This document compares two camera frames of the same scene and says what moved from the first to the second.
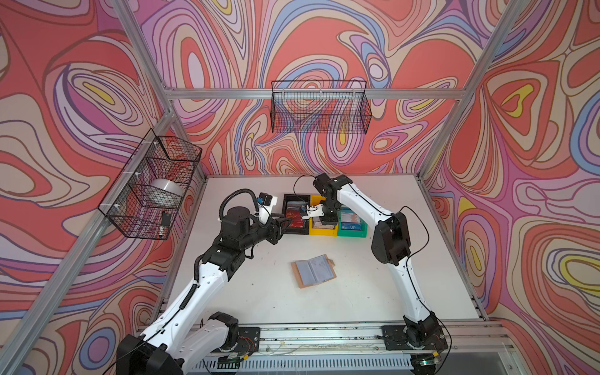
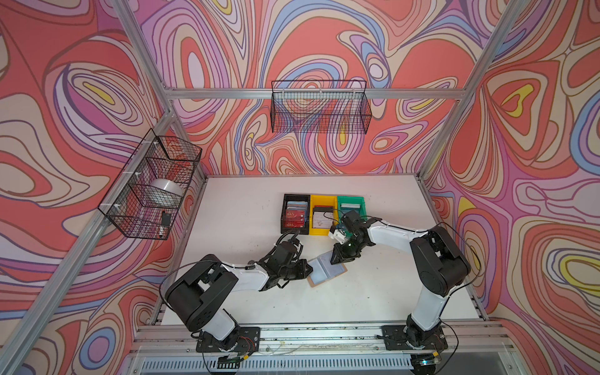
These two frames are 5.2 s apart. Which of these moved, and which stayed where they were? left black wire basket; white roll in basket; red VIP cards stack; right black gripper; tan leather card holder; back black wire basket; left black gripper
Moved: tan leather card holder; right black gripper; left black gripper
Stayed: back black wire basket; white roll in basket; left black wire basket; red VIP cards stack
